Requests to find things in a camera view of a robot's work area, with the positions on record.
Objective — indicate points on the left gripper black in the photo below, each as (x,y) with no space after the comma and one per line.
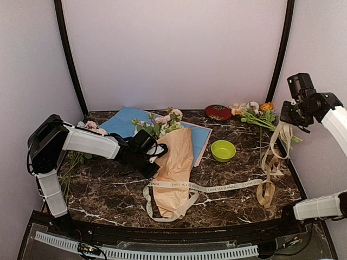
(152,171)

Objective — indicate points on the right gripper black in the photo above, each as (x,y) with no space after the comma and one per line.
(285,117)

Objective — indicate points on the white rose fake flower stem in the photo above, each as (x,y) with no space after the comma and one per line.
(152,128)

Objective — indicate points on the beige pink wrapping paper sheet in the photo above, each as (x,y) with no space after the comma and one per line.
(175,166)

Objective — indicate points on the white printed ribbon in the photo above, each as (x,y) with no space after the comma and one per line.
(195,189)

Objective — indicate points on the pink rose fake flower stem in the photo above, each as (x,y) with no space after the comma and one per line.
(169,122)

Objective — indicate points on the brown twine ribbon bundle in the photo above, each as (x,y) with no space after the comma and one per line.
(266,190)

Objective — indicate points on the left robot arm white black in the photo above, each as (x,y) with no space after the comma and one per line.
(55,136)

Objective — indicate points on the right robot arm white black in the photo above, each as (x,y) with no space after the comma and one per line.
(330,114)

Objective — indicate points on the blue wrapping paper sheet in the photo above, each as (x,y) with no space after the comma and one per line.
(121,123)

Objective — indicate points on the lime green bowl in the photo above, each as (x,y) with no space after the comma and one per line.
(223,151)

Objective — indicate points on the red round embroidered cushion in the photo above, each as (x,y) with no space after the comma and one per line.
(218,112)

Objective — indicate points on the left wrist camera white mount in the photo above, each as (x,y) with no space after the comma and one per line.
(157,151)

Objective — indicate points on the right black frame post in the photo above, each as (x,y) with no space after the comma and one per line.
(282,50)

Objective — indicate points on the black frame post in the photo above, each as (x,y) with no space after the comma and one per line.
(282,50)
(69,56)

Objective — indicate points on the white slotted cable duct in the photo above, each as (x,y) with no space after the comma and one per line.
(132,250)

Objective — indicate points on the left black frame post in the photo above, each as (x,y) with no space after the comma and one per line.
(69,56)

